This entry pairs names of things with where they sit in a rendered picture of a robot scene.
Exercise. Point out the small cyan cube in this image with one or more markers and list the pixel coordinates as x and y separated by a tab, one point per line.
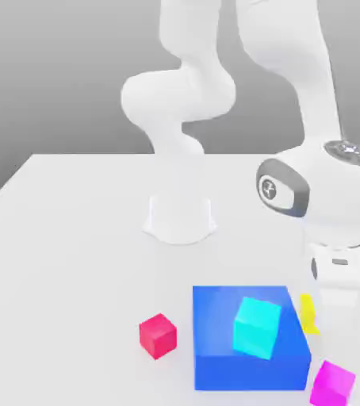
256	330

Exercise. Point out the small magenta cube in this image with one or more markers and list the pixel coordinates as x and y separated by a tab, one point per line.
332	385

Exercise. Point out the small yellow cube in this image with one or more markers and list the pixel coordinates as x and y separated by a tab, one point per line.
307	314

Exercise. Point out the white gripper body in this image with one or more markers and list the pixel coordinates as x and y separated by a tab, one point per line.
338	301

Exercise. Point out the large blue box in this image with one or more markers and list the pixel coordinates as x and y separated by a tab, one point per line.
218	371

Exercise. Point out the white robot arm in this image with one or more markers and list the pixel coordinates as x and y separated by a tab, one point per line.
322	95

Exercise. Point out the small red cube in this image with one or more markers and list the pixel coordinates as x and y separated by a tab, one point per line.
157	336

